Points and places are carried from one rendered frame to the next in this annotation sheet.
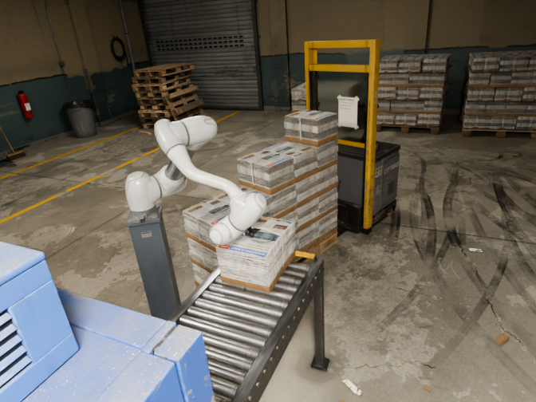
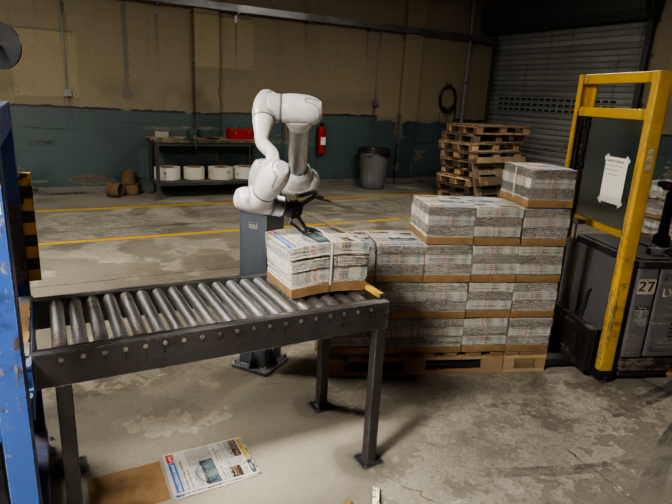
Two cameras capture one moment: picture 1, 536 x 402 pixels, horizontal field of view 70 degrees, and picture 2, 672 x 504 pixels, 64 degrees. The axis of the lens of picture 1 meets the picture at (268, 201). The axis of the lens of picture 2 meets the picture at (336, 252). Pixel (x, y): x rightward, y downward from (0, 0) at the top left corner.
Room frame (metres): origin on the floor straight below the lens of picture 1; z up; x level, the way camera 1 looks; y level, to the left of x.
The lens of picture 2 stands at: (-0.09, -1.33, 1.63)
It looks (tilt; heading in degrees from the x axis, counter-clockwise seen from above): 16 degrees down; 35
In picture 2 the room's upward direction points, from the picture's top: 3 degrees clockwise
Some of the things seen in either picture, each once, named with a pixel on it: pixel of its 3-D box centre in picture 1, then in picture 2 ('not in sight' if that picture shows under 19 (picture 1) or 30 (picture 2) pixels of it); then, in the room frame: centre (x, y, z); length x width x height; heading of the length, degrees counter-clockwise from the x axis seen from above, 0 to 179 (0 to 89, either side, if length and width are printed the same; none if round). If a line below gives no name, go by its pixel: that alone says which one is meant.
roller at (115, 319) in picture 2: not in sight; (115, 319); (1.00, 0.43, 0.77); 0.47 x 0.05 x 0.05; 64
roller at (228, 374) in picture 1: (198, 364); (168, 311); (1.17, 0.34, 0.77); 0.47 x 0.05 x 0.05; 64
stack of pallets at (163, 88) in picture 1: (167, 95); (480, 161); (9.32, 2.17, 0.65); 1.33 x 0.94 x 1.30; 158
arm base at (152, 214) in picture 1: (143, 211); not in sight; (2.16, 0.78, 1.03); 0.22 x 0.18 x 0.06; 10
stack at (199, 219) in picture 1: (259, 234); (411, 300); (2.82, 0.09, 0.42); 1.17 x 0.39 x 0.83; 134
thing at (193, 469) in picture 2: not in sight; (210, 463); (1.32, 0.28, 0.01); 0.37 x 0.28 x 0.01; 154
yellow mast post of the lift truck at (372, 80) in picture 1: (369, 142); (629, 230); (3.38, -0.97, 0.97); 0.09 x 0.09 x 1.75; 44
